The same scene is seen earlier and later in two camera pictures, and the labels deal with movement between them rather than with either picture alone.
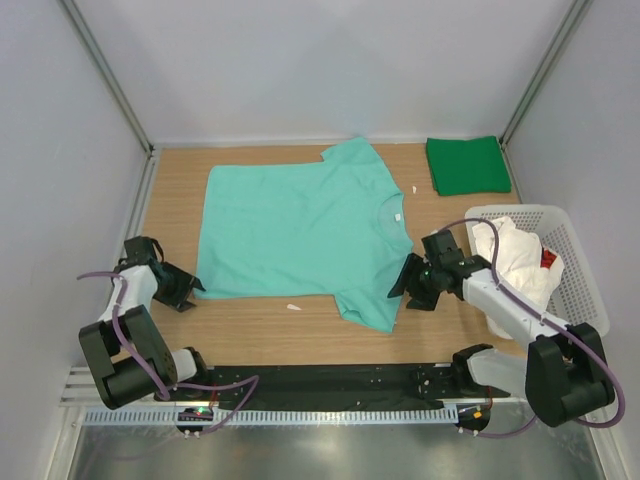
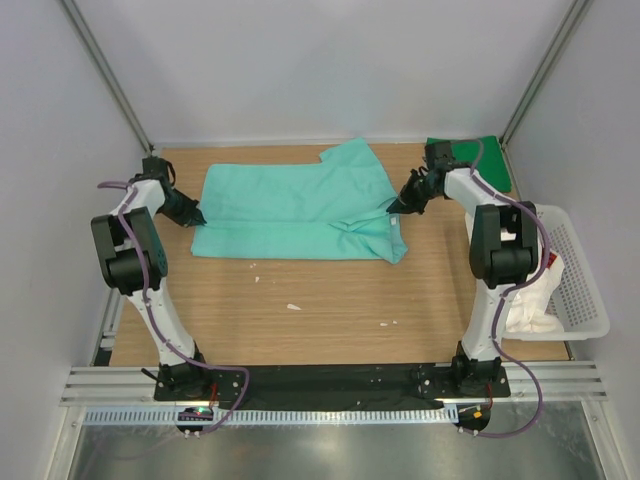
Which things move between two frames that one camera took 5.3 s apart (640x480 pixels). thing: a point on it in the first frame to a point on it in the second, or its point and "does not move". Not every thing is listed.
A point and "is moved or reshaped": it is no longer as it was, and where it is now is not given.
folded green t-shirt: (463, 166) does not move
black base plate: (332, 386) does not move
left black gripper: (173, 286) to (181, 209)
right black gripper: (421, 282) to (413, 193)
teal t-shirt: (335, 228) is moved or reshaped
